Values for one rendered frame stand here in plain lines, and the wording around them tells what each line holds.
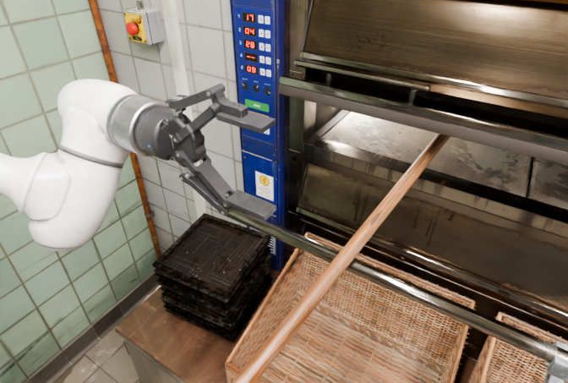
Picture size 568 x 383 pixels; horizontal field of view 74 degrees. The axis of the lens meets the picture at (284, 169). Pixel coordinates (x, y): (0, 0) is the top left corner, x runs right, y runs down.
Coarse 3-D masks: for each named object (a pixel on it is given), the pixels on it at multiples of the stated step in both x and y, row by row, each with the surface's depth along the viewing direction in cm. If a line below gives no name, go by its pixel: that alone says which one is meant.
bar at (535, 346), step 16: (256, 224) 88; (272, 224) 87; (288, 240) 84; (304, 240) 82; (320, 256) 80; (352, 272) 77; (368, 272) 75; (384, 272) 75; (400, 288) 72; (416, 288) 72; (432, 304) 70; (448, 304) 69; (464, 320) 67; (480, 320) 66; (496, 320) 66; (496, 336) 65; (512, 336) 64; (528, 336) 63; (528, 352) 63; (544, 352) 62; (560, 352) 61; (560, 368) 60
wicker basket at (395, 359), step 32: (288, 288) 130; (352, 288) 126; (384, 288) 121; (256, 320) 114; (320, 320) 132; (352, 320) 130; (384, 320) 124; (416, 320) 118; (256, 352) 122; (288, 352) 122; (320, 352) 122; (352, 352) 122; (384, 352) 122; (448, 352) 115
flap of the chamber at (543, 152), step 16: (320, 80) 102; (336, 80) 104; (304, 96) 91; (320, 96) 88; (384, 96) 92; (400, 96) 93; (416, 96) 95; (368, 112) 84; (384, 112) 82; (400, 112) 80; (464, 112) 85; (480, 112) 86; (496, 112) 88; (432, 128) 77; (448, 128) 76; (464, 128) 74; (528, 128) 78; (544, 128) 79; (560, 128) 81; (496, 144) 72; (512, 144) 71; (528, 144) 69; (560, 160) 67
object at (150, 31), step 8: (136, 8) 124; (152, 8) 124; (128, 16) 122; (136, 16) 120; (144, 16) 119; (152, 16) 122; (160, 16) 124; (136, 24) 122; (144, 24) 120; (152, 24) 122; (160, 24) 125; (144, 32) 122; (152, 32) 123; (160, 32) 126; (136, 40) 125; (144, 40) 124; (152, 40) 124; (160, 40) 127
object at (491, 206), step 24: (312, 144) 116; (336, 144) 116; (360, 168) 110; (384, 168) 106; (408, 168) 105; (432, 192) 101; (456, 192) 97; (480, 192) 96; (504, 192) 96; (504, 216) 93; (528, 216) 90; (552, 216) 88
